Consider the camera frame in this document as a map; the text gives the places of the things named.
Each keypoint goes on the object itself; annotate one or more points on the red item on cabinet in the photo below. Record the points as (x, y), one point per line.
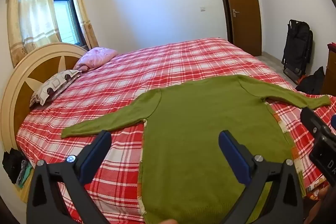
(332, 46)

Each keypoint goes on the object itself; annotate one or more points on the window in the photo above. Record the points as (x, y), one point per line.
(65, 19)

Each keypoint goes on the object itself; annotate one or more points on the wide yellow patterned curtain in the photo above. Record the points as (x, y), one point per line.
(31, 11)

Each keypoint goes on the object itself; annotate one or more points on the red plaid bed sheet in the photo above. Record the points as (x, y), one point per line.
(157, 66)

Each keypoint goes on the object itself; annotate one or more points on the brown wooden door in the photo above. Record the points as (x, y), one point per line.
(242, 3)

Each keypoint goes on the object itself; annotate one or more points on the pile of dark clothes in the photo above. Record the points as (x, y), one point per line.
(13, 165)

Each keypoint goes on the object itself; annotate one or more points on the green knitted sweater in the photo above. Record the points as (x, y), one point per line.
(199, 121)

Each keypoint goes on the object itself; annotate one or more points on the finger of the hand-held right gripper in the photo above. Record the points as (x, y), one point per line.
(311, 119)

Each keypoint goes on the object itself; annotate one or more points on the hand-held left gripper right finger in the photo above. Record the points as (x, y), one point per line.
(233, 155)

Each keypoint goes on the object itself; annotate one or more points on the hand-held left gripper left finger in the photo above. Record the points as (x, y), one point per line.
(95, 155)

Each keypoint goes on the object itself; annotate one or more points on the narrow yellow patterned curtain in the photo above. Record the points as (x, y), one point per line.
(82, 11)

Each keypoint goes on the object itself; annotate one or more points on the cream and brown headboard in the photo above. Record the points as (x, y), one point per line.
(22, 92)

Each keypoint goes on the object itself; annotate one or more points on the patterned brown white pillow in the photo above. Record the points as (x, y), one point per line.
(53, 85)

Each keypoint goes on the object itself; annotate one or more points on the brown wooden cabinet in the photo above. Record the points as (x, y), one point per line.
(331, 74)

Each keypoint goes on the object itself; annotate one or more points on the black folding chair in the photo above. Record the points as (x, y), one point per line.
(298, 48)

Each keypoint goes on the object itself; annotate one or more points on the pink pillow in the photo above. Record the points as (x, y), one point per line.
(94, 57)

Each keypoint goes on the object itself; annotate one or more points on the black bag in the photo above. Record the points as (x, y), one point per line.
(312, 83)

